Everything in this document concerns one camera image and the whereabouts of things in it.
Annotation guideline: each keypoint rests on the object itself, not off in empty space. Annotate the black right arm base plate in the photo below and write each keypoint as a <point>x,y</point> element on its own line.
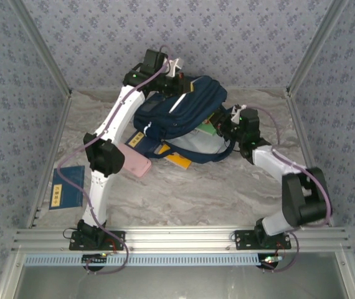
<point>243,241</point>

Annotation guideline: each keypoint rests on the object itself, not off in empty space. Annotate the blue book with yellow label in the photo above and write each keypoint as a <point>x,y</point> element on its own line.
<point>68,183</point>
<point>136,140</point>

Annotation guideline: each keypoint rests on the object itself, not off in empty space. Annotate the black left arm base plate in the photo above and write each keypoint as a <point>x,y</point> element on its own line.
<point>118,241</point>

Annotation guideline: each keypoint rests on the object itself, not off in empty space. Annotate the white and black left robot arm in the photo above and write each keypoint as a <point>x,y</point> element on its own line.
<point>124,109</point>

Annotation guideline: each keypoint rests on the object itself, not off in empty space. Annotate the aluminium frame post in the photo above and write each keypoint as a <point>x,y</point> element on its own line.
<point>317,43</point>
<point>40,46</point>

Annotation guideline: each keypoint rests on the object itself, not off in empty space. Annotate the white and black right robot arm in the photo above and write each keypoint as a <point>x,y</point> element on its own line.
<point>271,159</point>

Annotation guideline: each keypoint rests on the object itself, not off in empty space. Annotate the navy blue backpack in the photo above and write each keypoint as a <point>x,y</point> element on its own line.
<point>196,96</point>

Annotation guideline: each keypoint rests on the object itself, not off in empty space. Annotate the aluminium side rail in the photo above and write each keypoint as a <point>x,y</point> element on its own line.
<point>299,124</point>
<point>56,140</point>

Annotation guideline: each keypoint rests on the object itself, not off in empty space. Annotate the pink pouch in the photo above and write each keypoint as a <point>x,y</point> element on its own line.
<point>137,162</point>

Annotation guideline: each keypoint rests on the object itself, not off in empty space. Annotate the black controller board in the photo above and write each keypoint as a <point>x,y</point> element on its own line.
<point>269,260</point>
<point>94,259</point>

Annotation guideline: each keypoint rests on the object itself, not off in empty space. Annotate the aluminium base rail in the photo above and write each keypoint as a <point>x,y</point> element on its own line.
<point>177,238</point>

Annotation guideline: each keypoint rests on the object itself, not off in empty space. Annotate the grey metal panel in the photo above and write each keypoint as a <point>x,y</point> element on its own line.
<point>177,283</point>

